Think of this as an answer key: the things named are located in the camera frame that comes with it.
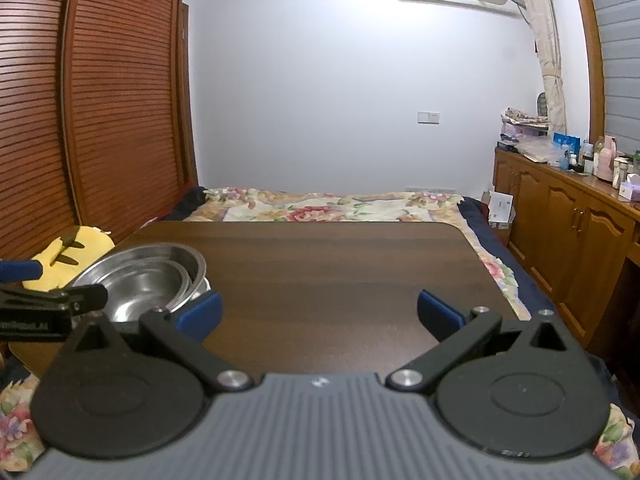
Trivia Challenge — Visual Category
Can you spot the small steel bowl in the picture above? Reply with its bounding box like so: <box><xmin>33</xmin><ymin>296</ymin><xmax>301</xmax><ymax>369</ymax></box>
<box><xmin>98</xmin><ymin>260</ymin><xmax>191</xmax><ymax>323</ymax></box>

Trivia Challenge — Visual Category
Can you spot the large steel colander bowl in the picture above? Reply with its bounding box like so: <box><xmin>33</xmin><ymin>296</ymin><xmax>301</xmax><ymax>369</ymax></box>
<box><xmin>102</xmin><ymin>243</ymin><xmax>210</xmax><ymax>301</ymax></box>

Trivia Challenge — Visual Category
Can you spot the medium steel bowl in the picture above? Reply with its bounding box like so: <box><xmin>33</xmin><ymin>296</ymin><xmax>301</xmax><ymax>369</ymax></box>
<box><xmin>72</xmin><ymin>252</ymin><xmax>198</xmax><ymax>312</ymax></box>

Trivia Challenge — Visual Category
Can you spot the yellow plush toy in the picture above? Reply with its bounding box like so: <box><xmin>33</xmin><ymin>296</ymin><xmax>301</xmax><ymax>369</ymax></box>
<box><xmin>22</xmin><ymin>226</ymin><xmax>115</xmax><ymax>292</ymax></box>

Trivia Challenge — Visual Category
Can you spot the white cardboard box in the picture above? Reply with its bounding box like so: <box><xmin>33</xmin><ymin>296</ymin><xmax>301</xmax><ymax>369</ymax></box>
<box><xmin>482</xmin><ymin>191</ymin><xmax>515</xmax><ymax>230</ymax></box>

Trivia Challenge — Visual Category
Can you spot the floral bed blanket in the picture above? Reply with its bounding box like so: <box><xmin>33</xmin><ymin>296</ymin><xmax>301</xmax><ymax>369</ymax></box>
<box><xmin>0</xmin><ymin>186</ymin><xmax>640</xmax><ymax>476</ymax></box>

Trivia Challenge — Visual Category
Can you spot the dark clothing on bed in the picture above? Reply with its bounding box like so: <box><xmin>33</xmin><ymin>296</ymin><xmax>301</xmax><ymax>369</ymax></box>
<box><xmin>160</xmin><ymin>186</ymin><xmax>207</xmax><ymax>221</ymax></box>

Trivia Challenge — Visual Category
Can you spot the wooden sideboard cabinet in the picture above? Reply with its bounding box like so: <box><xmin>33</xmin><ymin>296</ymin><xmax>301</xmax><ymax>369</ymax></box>
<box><xmin>492</xmin><ymin>150</ymin><xmax>639</xmax><ymax>356</ymax></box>

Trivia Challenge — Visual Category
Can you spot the wooden louvered wardrobe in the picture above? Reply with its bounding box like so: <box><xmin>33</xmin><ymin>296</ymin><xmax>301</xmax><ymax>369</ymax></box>
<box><xmin>1</xmin><ymin>0</ymin><xmax>196</xmax><ymax>259</ymax></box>

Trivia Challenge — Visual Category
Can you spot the folded fabric pile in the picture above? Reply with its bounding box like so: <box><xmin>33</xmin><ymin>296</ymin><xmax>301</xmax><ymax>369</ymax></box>
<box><xmin>500</xmin><ymin>107</ymin><xmax>549</xmax><ymax>146</ymax></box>

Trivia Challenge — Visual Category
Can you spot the blue box on sideboard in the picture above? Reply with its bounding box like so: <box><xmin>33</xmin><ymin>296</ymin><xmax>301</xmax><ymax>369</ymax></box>
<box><xmin>552</xmin><ymin>132</ymin><xmax>582</xmax><ymax>155</ymax></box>

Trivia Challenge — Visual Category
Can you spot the pink tissue box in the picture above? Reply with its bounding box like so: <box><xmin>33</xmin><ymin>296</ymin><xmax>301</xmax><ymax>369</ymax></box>
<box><xmin>618</xmin><ymin>174</ymin><xmax>640</xmax><ymax>203</ymax></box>

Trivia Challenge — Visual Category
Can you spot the pink thermos jug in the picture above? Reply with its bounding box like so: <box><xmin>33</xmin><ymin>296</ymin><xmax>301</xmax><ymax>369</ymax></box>
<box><xmin>596</xmin><ymin>136</ymin><xmax>617</xmax><ymax>183</ymax></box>

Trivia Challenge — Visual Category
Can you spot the beige curtain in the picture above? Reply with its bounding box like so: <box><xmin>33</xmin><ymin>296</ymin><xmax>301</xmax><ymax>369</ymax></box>
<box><xmin>524</xmin><ymin>0</ymin><xmax>566</xmax><ymax>136</ymax></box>

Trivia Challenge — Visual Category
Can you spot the window roller blind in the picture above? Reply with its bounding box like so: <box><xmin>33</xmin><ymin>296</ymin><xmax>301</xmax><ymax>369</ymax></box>
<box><xmin>592</xmin><ymin>0</ymin><xmax>640</xmax><ymax>154</ymax></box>

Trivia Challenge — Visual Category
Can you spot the wall light switch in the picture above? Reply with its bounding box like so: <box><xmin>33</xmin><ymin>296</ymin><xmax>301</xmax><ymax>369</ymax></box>
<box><xmin>416</xmin><ymin>112</ymin><xmax>440</xmax><ymax>125</ymax></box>

